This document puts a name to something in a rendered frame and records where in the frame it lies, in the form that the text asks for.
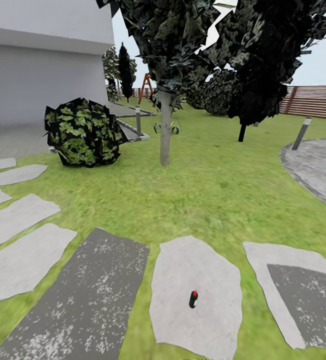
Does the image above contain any insectifuge atomizer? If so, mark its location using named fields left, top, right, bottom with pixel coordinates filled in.
left=189, top=291, right=198, bottom=309

